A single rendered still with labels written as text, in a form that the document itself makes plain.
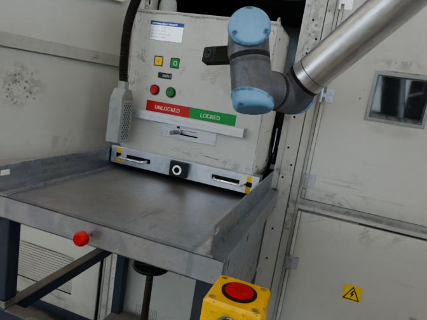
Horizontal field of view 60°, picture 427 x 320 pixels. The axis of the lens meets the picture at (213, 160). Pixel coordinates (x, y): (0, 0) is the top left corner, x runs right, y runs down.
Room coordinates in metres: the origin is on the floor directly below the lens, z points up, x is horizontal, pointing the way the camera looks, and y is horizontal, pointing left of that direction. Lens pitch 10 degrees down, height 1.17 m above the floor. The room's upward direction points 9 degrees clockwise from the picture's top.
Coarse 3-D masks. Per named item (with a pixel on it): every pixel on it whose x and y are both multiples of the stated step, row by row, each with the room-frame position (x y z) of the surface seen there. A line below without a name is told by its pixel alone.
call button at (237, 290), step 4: (228, 284) 0.49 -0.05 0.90; (232, 284) 0.48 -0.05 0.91; (236, 284) 0.48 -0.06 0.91; (240, 284) 0.49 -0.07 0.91; (244, 284) 0.49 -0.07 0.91; (228, 288) 0.47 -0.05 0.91; (232, 288) 0.47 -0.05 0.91; (236, 288) 0.47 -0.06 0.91; (240, 288) 0.48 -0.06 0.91; (244, 288) 0.48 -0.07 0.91; (248, 288) 0.48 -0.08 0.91; (228, 292) 0.47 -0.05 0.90; (232, 292) 0.46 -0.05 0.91; (236, 292) 0.46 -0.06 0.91; (240, 292) 0.47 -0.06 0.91; (244, 292) 0.47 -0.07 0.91; (248, 292) 0.47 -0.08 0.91; (252, 292) 0.48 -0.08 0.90; (232, 296) 0.46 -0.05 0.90; (236, 296) 0.46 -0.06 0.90; (240, 296) 0.46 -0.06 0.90; (244, 296) 0.46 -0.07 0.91; (248, 296) 0.46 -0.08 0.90; (252, 296) 0.47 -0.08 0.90
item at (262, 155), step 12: (156, 12) 1.27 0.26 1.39; (168, 12) 1.26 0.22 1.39; (132, 36) 1.30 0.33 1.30; (288, 36) 1.34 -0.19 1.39; (276, 48) 1.17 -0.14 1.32; (276, 60) 1.20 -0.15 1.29; (264, 120) 1.18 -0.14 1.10; (264, 132) 1.22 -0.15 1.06; (120, 144) 1.30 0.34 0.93; (264, 144) 1.26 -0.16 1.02; (264, 156) 1.30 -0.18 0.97; (264, 168) 1.34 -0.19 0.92
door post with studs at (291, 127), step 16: (320, 0) 1.32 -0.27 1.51; (304, 16) 1.34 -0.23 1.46; (320, 16) 1.32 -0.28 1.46; (304, 32) 1.34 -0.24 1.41; (320, 32) 1.32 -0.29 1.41; (304, 48) 1.33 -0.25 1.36; (304, 112) 1.32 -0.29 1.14; (288, 128) 1.33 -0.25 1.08; (288, 144) 1.33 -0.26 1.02; (288, 160) 1.32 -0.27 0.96; (288, 176) 1.32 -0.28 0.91; (288, 192) 1.32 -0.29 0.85; (272, 224) 1.33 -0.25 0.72; (272, 240) 1.32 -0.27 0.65; (272, 256) 1.32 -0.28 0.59; (272, 272) 1.32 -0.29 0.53
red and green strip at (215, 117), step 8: (152, 104) 1.27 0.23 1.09; (160, 104) 1.26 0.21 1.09; (168, 104) 1.25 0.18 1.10; (168, 112) 1.25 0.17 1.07; (176, 112) 1.24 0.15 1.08; (184, 112) 1.23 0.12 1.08; (192, 112) 1.22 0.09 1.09; (200, 112) 1.21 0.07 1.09; (208, 112) 1.20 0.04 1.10; (216, 112) 1.20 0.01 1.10; (208, 120) 1.20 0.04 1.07; (216, 120) 1.20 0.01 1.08; (224, 120) 1.19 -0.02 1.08; (232, 120) 1.18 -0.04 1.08
